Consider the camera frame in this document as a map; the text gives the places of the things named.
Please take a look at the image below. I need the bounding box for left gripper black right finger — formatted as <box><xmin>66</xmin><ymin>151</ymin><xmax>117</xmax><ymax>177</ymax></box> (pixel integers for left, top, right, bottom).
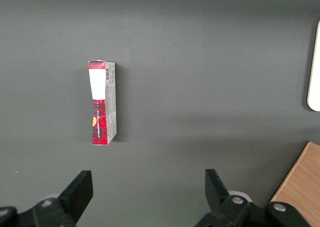
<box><xmin>194</xmin><ymin>168</ymin><xmax>252</xmax><ymax>227</ymax></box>

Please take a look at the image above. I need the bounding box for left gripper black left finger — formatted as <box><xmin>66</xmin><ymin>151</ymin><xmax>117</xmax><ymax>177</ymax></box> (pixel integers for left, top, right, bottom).
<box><xmin>32</xmin><ymin>170</ymin><xmax>94</xmax><ymax>227</ymax></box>

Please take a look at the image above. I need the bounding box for wooden drawer cabinet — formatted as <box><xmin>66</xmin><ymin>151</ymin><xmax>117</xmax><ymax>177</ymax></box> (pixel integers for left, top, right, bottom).
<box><xmin>270</xmin><ymin>141</ymin><xmax>320</xmax><ymax>227</ymax></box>

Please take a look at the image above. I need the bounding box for red grey cardboard box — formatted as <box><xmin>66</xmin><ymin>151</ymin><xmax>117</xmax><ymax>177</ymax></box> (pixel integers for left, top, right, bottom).
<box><xmin>87</xmin><ymin>59</ymin><xmax>119</xmax><ymax>147</ymax></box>

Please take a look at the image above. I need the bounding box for cream rectangular tray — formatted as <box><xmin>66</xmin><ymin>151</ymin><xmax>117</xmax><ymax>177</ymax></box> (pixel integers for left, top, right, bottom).
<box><xmin>306</xmin><ymin>19</ymin><xmax>320</xmax><ymax>112</ymax></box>

